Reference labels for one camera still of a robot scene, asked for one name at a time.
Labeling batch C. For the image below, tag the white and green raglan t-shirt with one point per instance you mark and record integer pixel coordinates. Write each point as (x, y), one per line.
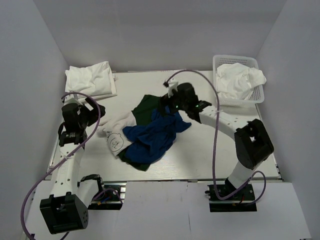
(112, 128)

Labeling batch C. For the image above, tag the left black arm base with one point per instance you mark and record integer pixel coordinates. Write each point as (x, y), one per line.
(109, 200)

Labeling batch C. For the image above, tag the white plastic basket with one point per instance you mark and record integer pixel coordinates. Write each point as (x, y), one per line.
(256, 97)

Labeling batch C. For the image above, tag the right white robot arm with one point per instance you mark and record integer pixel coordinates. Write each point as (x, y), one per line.
(252, 142)

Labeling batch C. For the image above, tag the folded white t-shirt stack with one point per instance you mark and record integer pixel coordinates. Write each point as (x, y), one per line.
(96, 80)

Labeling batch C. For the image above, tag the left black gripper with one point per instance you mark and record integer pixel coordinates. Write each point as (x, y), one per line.
(93, 113)

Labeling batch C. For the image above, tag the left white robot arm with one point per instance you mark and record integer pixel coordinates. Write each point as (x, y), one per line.
(66, 208)

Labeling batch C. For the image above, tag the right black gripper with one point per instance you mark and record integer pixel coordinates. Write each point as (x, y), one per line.
(166, 101)

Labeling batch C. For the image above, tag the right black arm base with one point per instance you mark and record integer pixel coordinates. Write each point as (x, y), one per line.
(240, 202)

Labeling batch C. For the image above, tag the blue t-shirt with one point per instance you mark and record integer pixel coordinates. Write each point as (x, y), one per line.
(151, 141)

